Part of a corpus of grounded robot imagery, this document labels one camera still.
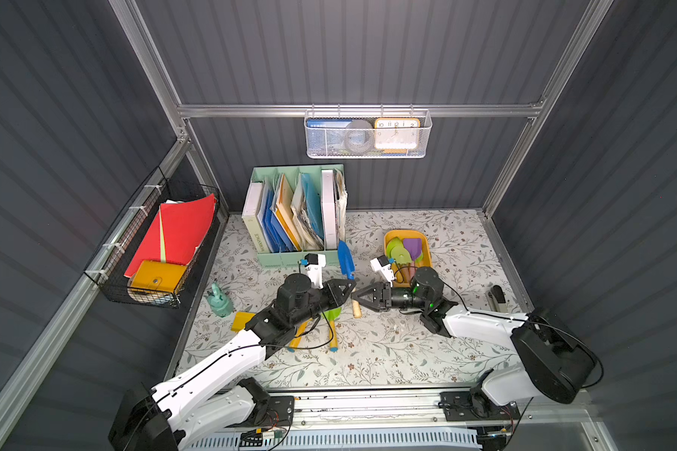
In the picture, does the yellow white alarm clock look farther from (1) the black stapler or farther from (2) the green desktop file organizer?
(1) the black stapler

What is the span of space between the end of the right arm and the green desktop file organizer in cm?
33

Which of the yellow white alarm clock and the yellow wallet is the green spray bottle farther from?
the yellow white alarm clock

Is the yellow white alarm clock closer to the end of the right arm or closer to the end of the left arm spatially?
the end of the right arm

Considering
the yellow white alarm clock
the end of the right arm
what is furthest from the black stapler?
the yellow white alarm clock

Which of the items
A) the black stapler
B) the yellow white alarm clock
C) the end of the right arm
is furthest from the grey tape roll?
the black stapler

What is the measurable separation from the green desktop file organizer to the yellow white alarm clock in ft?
0.61

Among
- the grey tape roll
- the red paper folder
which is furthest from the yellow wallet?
the grey tape roll

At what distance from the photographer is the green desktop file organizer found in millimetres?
905

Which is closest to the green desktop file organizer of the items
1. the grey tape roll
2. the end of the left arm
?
the grey tape roll

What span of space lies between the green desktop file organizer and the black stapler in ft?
1.83

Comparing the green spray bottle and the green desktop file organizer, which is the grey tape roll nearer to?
the green desktop file organizer

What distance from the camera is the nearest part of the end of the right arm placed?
0.65 meters

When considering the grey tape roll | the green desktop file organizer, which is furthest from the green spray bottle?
the grey tape roll

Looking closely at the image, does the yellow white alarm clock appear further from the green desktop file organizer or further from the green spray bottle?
the green spray bottle
